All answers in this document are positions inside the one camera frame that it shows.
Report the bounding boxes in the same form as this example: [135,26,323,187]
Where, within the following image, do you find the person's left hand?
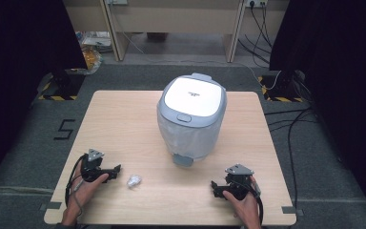
[61,173,110,226]

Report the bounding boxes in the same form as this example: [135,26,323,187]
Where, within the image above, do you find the black socket cables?
[237,2,274,69]

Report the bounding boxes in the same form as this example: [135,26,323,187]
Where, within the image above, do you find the black floor cable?
[263,107,319,211]

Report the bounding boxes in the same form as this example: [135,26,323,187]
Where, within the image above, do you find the grey tape strip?
[280,205,305,217]
[39,201,63,212]

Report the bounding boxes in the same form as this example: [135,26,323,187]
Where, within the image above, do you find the person's right hand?
[222,177,263,229]

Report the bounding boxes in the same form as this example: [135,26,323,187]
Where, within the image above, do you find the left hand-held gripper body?
[80,148,111,184]

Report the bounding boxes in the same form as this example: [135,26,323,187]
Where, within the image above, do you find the beige wooden desk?
[62,0,291,64]

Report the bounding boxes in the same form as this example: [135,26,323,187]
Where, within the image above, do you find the crumpled clear plastic wrapper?
[126,174,143,190]

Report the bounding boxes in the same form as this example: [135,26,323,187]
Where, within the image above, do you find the clear plastic bags pile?
[74,30,105,76]

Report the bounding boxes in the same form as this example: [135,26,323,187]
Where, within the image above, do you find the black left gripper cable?
[64,154,88,208]

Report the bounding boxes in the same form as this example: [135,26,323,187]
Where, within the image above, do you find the grey white pedal trash can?
[155,73,229,168]

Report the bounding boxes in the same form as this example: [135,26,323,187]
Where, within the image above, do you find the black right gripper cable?
[249,185,265,226]

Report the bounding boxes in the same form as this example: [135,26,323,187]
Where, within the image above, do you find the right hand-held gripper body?
[222,163,262,201]

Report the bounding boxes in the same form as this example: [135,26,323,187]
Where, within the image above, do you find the black stand base striped tape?
[37,68,87,102]
[257,70,307,103]

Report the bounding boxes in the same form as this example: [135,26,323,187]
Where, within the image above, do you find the black curtain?
[268,0,366,220]
[0,0,89,195]

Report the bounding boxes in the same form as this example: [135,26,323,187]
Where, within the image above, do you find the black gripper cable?
[249,185,265,226]
[64,154,88,208]

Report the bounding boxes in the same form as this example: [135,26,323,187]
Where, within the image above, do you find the white wall socket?
[245,0,269,9]

